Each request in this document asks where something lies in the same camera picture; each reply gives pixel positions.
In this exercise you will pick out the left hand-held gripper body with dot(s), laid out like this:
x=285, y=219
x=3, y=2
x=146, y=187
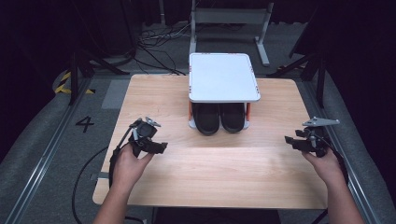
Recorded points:
x=144, y=132

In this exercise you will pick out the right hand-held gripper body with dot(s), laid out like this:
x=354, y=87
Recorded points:
x=317, y=140

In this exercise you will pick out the black slipper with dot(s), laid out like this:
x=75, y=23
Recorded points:
x=206, y=119
x=233, y=117

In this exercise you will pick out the white shoe rack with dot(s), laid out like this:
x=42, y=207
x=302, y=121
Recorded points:
x=222, y=77

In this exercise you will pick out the person's right hand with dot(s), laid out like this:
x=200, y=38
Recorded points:
x=327, y=169

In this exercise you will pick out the person's left hand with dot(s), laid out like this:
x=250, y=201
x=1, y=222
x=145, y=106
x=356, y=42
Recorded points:
x=127, y=169

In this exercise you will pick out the black tripod stand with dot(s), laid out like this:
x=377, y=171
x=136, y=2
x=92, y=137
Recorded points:
x=320, y=77
x=74, y=74

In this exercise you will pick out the yellow black striped tape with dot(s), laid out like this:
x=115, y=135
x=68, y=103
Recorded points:
x=63, y=85

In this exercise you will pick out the grey metal stand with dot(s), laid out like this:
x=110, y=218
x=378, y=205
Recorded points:
x=230, y=15

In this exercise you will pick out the grey metal floor rail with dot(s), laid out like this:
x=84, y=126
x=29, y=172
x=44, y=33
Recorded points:
x=46, y=152
x=351, y=161

